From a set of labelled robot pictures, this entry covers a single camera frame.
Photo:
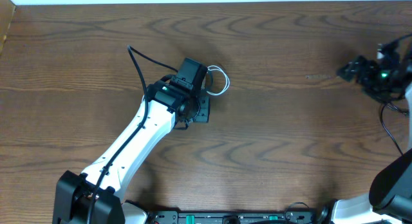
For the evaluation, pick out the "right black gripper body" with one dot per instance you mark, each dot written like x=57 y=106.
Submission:
x=382 y=83

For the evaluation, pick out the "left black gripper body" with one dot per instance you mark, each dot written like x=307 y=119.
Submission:
x=203 y=109

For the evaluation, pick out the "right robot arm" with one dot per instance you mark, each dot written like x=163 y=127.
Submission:
x=389 y=198

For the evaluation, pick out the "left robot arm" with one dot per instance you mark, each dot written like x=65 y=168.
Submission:
x=96 y=195

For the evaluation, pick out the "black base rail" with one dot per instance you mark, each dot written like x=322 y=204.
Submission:
x=294 y=214

